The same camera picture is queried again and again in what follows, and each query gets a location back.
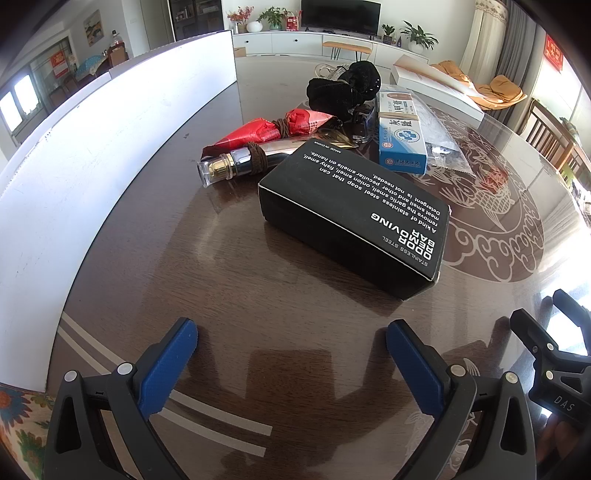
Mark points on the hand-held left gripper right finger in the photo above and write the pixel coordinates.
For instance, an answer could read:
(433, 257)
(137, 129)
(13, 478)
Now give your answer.
(415, 364)

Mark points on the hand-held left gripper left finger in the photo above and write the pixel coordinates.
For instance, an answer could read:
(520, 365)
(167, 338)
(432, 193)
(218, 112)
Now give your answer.
(161, 369)

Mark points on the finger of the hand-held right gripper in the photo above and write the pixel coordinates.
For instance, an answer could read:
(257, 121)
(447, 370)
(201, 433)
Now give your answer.
(572, 307)
(535, 334)

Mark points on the black cardboard box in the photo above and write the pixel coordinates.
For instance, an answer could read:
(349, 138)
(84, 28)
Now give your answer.
(351, 217)

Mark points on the clear plastic bag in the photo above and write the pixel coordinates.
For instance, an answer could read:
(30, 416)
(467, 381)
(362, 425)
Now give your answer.
(443, 134)

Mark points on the silver spray bottle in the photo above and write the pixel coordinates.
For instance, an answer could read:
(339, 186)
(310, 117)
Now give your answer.
(231, 164)

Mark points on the blue white medicine box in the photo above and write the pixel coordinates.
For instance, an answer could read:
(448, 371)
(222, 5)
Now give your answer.
(401, 143)

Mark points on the bronze leaf ornament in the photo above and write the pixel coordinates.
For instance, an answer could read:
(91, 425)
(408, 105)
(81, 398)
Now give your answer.
(339, 138)

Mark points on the red foil packet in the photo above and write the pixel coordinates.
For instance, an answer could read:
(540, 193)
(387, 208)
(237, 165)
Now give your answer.
(249, 131)

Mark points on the person's right hand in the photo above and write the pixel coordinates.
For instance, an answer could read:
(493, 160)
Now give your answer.
(561, 441)

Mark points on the wooden side table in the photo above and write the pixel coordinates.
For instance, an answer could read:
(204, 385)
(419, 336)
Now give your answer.
(577, 161)

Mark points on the floral cloth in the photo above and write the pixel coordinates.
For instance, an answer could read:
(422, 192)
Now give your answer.
(23, 429)

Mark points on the wooden chair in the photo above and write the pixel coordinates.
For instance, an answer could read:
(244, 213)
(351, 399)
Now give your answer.
(545, 134)

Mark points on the white partition board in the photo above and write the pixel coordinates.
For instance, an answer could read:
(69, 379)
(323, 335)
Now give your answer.
(92, 184)

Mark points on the orange lounge chair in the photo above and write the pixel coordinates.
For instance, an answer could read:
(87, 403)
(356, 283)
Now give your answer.
(501, 87)

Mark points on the black framed glasses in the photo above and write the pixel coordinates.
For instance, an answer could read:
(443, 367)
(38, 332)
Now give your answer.
(358, 123)

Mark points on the white flat box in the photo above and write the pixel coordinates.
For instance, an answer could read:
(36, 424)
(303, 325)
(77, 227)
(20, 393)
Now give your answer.
(434, 87)

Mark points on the grey curtain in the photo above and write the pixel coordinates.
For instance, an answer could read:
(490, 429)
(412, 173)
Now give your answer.
(517, 50)

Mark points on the black velvet hair accessory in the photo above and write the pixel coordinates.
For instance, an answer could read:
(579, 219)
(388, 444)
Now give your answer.
(341, 94)

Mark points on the white sheer curtain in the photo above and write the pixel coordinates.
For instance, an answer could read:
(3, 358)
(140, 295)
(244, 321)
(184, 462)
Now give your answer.
(482, 32)

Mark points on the clear glittery ornament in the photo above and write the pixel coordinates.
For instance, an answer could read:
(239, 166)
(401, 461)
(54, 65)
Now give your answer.
(328, 70)

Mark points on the large leafy potted plant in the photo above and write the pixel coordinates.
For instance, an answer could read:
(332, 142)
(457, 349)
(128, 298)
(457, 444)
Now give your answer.
(418, 37)

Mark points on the blue patterned tablecloth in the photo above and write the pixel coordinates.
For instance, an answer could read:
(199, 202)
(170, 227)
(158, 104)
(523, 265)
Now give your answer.
(88, 65)

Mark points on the brown cardboard box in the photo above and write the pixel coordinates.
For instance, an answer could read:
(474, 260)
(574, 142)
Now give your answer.
(118, 56)

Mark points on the red door poster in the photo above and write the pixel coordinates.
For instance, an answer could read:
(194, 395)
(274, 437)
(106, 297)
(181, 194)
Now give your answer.
(60, 63)

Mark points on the wooden stool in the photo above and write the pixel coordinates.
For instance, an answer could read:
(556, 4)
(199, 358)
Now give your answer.
(346, 45)

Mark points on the large water bottle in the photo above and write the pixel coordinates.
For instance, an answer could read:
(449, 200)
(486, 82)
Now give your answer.
(118, 44)

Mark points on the small potted plant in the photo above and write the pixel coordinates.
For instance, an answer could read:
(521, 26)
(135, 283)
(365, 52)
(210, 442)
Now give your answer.
(388, 32)

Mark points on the white television cabinet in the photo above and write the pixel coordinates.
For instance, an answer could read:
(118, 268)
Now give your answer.
(286, 44)

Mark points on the black television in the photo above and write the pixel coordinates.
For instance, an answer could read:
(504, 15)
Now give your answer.
(340, 16)

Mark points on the dark glass display cabinet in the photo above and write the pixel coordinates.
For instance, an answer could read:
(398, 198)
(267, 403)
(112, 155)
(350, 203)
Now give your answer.
(194, 14)

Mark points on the red flowers in vase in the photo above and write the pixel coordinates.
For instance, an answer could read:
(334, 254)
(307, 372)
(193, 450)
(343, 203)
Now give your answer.
(240, 18)

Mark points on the red gift box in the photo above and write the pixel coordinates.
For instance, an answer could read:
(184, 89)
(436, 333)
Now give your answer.
(291, 22)

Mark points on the red wall decoration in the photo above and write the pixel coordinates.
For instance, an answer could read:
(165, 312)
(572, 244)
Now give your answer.
(554, 53)

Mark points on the wall painting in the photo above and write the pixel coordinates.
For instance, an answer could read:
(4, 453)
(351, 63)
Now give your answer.
(92, 26)

